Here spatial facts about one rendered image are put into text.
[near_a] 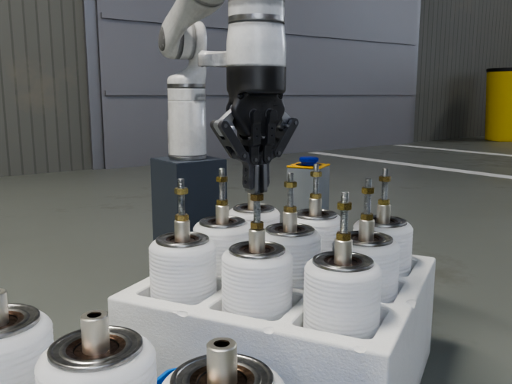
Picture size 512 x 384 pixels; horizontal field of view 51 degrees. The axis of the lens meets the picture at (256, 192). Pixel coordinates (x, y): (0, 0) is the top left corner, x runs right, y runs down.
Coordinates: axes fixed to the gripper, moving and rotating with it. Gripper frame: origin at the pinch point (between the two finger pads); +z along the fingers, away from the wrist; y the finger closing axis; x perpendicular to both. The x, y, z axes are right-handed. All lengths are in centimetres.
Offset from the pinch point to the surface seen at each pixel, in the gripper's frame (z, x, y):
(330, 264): 9.5, -11.1, 2.8
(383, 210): 7.7, -0.7, 25.4
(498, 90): -13, 217, 464
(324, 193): 9.4, 22.0, 34.9
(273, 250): 9.6, -1.9, 1.4
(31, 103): -4, 267, 44
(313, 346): 17.7, -13.4, -1.9
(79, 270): 35, 80, 3
